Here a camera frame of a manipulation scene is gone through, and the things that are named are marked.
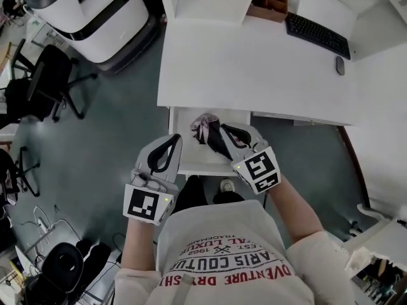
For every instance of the person's left forearm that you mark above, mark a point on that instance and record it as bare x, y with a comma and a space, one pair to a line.
141, 243

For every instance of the white and black machine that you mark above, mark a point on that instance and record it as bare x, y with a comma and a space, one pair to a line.
95, 24

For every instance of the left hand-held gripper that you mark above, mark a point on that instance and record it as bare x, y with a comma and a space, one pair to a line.
141, 202

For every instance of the person's white printed shirt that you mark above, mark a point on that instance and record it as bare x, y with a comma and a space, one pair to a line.
222, 224

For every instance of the white desk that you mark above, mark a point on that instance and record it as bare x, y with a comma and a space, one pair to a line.
238, 68

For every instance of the brown wooden organiser box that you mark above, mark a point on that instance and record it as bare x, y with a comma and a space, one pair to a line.
268, 5

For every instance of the dark grey computer mouse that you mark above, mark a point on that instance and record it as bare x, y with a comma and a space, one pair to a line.
340, 65

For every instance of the pink black umbrella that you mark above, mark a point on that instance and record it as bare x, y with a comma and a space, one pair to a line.
216, 138

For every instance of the black keyboard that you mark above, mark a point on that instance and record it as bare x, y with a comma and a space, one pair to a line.
318, 35

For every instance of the black round seat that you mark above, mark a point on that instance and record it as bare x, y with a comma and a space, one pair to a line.
63, 267

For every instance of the person's white shoe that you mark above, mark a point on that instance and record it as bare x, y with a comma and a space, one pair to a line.
227, 185

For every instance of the white drawer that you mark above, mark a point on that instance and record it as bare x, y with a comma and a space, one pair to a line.
190, 151

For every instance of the person's black trousers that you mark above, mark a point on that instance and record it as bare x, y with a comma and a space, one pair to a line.
190, 192

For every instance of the person's right forearm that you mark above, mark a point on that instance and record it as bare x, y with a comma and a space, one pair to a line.
292, 211

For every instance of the black office chair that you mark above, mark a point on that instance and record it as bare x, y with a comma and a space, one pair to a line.
47, 71

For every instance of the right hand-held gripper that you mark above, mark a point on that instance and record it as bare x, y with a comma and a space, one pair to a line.
257, 170

